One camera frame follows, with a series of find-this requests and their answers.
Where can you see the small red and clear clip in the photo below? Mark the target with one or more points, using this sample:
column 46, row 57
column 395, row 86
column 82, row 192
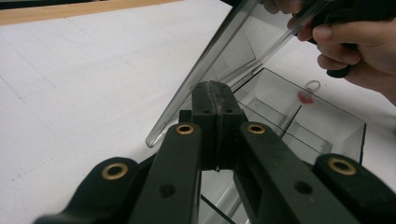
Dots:
column 306, row 97

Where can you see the transparent grey plastic storage box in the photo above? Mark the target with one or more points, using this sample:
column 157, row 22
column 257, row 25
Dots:
column 236, row 53

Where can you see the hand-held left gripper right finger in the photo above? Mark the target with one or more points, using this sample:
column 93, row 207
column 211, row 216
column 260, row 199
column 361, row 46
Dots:
column 229, row 124

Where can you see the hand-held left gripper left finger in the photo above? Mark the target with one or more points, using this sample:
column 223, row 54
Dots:
column 206, row 124

